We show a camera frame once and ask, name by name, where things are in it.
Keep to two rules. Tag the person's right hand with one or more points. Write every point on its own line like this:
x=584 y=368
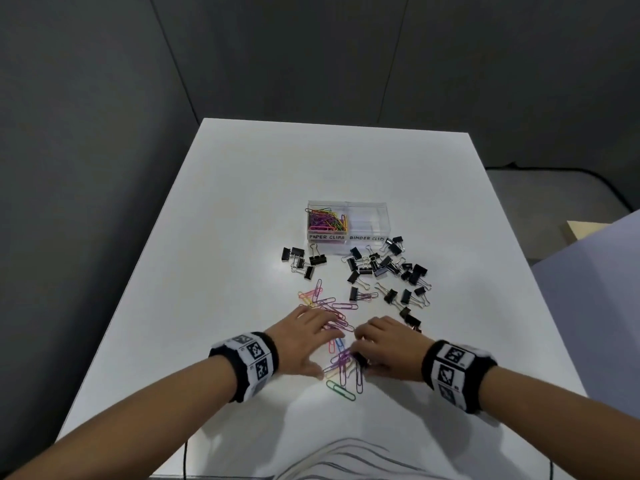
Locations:
x=395 y=349

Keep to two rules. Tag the person's left hand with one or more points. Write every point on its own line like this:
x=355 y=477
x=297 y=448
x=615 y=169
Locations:
x=292 y=342

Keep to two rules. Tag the person's left thumb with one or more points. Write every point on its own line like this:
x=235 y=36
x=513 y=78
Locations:
x=312 y=369

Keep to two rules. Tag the person's right thumb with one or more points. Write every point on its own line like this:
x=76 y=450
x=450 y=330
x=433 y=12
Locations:
x=359 y=358

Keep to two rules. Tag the person's left forearm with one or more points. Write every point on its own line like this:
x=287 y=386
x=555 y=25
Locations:
x=140 y=424

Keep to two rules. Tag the person's right forearm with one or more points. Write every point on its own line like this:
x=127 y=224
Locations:
x=555 y=419

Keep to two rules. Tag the scattered loose coloured paper clips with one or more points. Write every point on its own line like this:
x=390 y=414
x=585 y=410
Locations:
x=341 y=365

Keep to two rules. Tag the black wristband with marker tags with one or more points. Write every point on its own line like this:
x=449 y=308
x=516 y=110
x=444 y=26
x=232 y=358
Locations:
x=252 y=362
x=452 y=372

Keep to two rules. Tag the large cluster of black binder clips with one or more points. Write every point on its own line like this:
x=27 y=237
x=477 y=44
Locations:
x=382 y=267

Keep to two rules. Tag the striped shirt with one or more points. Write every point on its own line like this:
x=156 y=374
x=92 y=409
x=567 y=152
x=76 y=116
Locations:
x=350 y=462

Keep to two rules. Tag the small cluster of black binder clips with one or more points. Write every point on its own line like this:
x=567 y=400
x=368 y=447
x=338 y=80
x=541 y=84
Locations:
x=316 y=259

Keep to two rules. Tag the clear plastic two-compartment box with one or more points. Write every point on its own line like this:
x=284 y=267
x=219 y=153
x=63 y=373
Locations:
x=370 y=219

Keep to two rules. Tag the heap of boxed coloured paper clips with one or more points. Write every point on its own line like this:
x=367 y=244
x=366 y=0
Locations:
x=325 y=221

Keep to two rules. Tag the grey side table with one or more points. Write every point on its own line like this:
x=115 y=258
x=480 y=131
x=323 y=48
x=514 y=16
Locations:
x=595 y=304

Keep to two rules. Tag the beige wooden block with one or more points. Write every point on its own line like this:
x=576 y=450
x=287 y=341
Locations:
x=585 y=230

